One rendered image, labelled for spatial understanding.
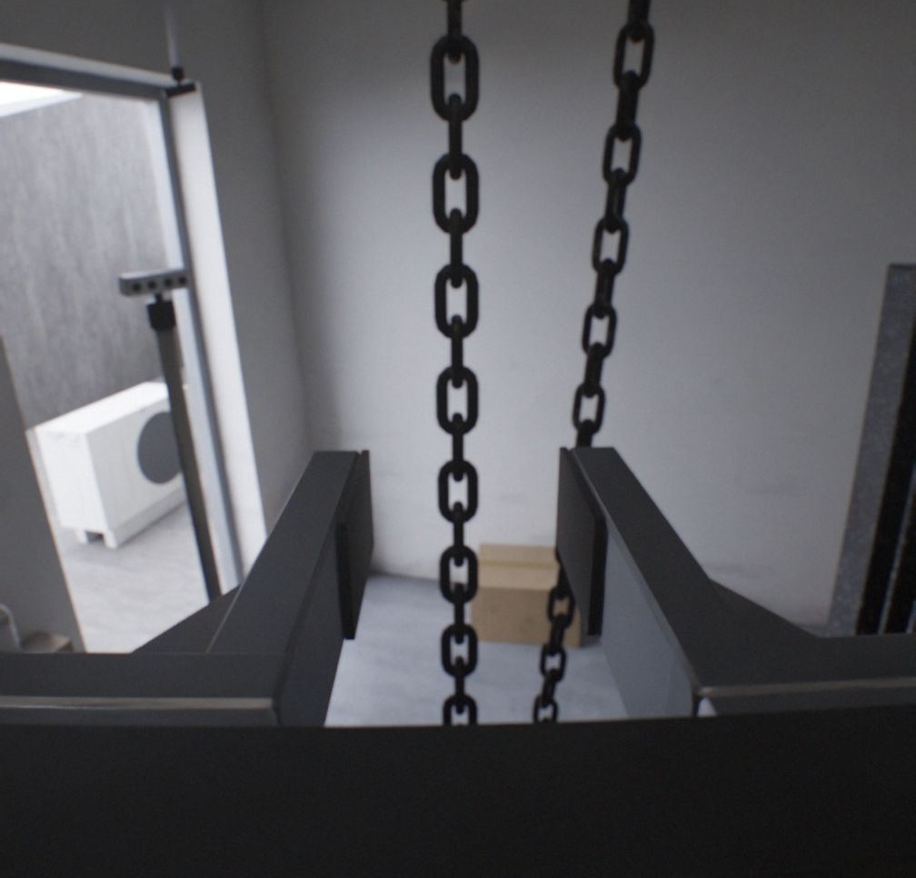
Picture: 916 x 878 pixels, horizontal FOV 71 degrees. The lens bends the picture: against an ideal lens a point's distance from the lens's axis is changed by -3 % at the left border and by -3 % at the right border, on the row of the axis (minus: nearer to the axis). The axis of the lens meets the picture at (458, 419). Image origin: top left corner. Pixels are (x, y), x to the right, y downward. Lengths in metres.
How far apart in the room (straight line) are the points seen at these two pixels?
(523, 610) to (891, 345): 2.21
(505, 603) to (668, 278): 1.32
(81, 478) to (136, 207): 4.09
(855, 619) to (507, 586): 2.06
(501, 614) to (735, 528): 0.97
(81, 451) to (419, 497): 1.72
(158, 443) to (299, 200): 1.78
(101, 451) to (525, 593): 2.24
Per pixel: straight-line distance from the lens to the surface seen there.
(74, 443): 3.70
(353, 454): 0.16
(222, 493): 2.76
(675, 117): 2.45
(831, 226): 2.50
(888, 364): 0.50
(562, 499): 0.16
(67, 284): 6.67
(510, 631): 2.65
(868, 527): 0.52
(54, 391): 6.56
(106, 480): 3.75
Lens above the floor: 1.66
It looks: 19 degrees down
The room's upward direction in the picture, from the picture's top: 2 degrees counter-clockwise
